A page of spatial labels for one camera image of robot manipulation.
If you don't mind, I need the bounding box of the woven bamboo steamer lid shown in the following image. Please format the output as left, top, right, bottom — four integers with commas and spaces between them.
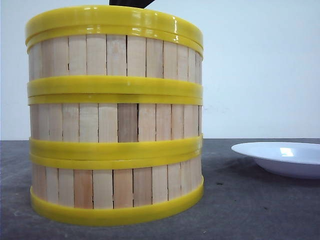
25, 5, 204, 53

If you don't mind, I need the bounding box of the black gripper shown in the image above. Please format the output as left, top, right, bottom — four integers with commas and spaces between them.
109, 0, 155, 9

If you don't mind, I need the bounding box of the white plate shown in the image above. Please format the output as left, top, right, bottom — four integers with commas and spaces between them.
231, 142, 320, 180

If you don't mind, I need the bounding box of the bamboo steamer basket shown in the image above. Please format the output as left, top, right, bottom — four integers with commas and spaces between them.
25, 23, 203, 105
30, 156, 204, 227
30, 103, 202, 169

